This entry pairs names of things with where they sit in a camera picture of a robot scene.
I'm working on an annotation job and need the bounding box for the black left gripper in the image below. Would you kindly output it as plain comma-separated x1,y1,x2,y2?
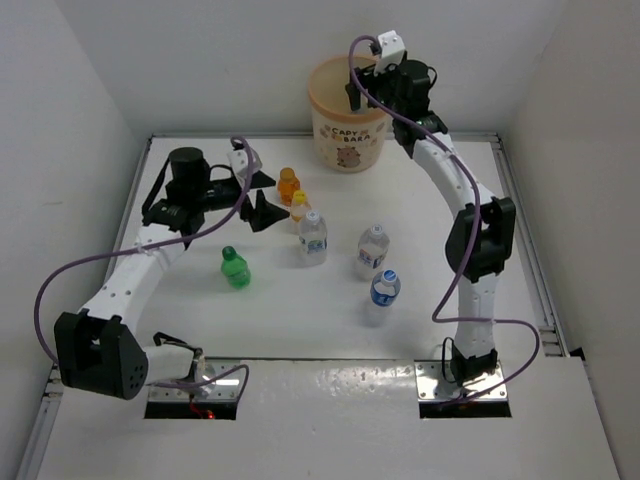
192,169,288,231

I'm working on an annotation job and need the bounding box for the blue label Pocari bottle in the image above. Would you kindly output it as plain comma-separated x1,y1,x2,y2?
367,269,401,326

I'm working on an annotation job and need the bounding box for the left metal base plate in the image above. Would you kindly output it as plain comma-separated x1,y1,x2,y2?
147,358,245,403

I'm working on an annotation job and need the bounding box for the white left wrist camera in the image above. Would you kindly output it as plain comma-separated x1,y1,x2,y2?
227,148,262,180

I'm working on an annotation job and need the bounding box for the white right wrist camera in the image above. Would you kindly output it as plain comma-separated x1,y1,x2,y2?
372,30,406,76

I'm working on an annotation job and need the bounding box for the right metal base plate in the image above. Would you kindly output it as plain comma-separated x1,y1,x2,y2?
414,360,508,404

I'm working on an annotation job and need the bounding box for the metal base plate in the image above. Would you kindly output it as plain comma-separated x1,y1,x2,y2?
414,360,508,404
147,358,245,403

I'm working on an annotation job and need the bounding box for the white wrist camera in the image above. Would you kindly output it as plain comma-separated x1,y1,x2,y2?
372,30,406,76
227,148,262,180

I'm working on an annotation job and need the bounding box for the green plastic bottle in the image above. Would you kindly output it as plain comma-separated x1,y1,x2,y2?
221,246,251,289

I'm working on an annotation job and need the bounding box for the clear bottle orange blue label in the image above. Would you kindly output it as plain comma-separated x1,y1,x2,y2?
356,224,390,281

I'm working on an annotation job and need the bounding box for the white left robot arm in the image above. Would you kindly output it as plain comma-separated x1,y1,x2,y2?
54,137,289,400

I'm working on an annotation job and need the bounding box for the orange juice bottle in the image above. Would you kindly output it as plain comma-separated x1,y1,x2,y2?
277,167,300,207

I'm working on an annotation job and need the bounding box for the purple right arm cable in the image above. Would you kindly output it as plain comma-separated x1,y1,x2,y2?
347,34,542,404

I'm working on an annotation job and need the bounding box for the yellow cap small bottle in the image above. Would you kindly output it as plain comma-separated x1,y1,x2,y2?
290,190,311,233

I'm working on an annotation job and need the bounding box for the clear bottle QR cap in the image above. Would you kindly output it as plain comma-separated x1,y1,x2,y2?
298,210,328,266

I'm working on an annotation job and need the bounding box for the beige capybara plastic bin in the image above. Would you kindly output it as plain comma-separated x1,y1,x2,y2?
308,56,390,173

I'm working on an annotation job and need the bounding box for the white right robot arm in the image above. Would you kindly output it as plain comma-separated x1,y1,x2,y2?
345,60,516,385

